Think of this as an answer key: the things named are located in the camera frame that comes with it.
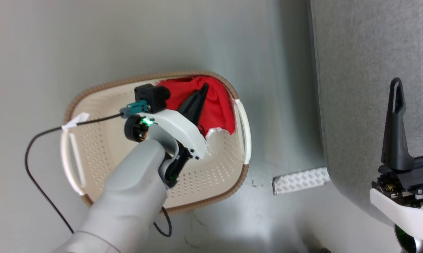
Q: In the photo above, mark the white tape tag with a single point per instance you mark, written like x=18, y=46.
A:
x=76, y=121

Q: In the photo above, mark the red clothing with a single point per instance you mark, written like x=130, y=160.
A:
x=216, y=105

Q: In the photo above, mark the white patterned floor strip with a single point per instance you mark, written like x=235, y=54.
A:
x=301, y=180

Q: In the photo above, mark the beige perforated laundry basket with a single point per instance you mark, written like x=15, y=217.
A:
x=102, y=140

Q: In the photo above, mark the grey fabric sofa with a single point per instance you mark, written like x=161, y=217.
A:
x=366, y=88

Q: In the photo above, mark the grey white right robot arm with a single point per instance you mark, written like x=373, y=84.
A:
x=408, y=242

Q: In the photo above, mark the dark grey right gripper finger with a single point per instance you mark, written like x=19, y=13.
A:
x=394, y=140

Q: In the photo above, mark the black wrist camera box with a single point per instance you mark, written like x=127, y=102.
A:
x=151, y=96

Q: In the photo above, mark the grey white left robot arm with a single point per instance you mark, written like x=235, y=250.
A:
x=134, y=189

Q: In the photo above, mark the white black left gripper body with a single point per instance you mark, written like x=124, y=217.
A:
x=183, y=133

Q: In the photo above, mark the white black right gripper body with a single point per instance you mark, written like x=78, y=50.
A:
x=411, y=203

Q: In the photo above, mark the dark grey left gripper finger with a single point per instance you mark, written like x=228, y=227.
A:
x=190, y=105
x=201, y=102

